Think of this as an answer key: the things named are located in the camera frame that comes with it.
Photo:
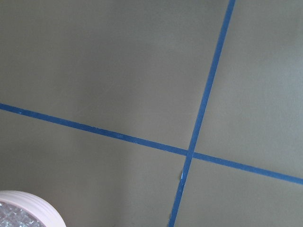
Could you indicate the clear ice cubes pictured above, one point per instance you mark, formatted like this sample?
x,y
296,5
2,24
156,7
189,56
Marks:
x,y
12,216

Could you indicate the pink bowl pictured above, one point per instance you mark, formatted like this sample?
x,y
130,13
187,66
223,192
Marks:
x,y
35,206

